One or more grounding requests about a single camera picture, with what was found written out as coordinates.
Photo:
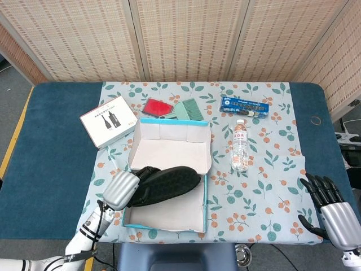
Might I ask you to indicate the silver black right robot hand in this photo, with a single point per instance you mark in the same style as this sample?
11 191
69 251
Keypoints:
341 223

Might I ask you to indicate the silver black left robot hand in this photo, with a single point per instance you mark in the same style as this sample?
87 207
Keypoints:
121 189

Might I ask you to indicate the black shoe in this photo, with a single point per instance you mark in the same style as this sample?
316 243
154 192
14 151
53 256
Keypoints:
169 183

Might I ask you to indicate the blue cardboard shoe box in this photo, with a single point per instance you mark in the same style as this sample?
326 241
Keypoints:
169 152

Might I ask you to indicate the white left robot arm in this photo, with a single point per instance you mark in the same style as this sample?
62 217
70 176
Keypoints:
81 240

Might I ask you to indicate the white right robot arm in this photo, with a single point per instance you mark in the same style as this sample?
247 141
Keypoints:
351 258

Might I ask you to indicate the white product box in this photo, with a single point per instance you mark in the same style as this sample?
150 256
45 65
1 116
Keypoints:
107 121

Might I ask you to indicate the blue snack package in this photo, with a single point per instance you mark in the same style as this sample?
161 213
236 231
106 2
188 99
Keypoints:
242 107

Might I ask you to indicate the floral patterned tablecloth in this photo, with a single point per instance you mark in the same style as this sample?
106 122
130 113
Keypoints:
268 183

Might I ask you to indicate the white chair base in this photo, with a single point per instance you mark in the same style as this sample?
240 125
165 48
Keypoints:
348 139

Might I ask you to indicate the blue padded seat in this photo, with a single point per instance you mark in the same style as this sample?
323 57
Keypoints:
175 257

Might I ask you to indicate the green mini broom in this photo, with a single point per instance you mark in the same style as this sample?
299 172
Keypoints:
189 111

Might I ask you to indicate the tan rubber band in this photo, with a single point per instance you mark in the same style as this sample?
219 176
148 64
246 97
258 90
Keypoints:
310 120

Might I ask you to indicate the clear plastic water bottle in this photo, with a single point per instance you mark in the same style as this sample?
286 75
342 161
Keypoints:
240 146

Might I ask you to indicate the bamboo folding screen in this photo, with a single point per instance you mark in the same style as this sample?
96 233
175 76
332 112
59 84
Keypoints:
183 42

